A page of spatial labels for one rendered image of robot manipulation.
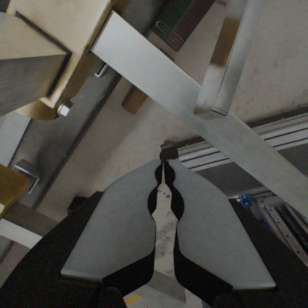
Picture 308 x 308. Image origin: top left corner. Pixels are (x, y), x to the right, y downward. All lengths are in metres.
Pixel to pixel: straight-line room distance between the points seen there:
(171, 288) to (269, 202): 0.67
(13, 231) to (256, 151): 0.29
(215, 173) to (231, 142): 0.81
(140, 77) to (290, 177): 0.16
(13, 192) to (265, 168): 0.27
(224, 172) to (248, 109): 0.35
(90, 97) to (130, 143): 0.81
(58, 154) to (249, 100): 0.93
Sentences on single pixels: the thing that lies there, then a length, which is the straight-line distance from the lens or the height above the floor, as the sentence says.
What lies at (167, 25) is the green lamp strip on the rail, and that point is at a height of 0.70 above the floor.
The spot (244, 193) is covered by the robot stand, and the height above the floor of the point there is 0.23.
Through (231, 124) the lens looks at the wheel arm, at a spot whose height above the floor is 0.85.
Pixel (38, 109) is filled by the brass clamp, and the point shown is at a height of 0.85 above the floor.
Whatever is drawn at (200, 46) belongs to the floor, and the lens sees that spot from 1.02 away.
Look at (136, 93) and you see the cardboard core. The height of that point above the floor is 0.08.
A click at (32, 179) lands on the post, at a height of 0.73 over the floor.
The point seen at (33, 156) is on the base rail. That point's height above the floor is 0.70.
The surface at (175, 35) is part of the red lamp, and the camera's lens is 0.31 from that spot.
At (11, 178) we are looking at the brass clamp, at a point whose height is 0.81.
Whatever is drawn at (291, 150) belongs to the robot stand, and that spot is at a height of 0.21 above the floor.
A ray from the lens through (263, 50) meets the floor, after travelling 1.10.
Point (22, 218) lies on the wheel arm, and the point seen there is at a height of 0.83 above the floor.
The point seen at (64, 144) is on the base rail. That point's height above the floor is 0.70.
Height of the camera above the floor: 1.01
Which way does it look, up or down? 62 degrees down
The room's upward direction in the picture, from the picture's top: 177 degrees counter-clockwise
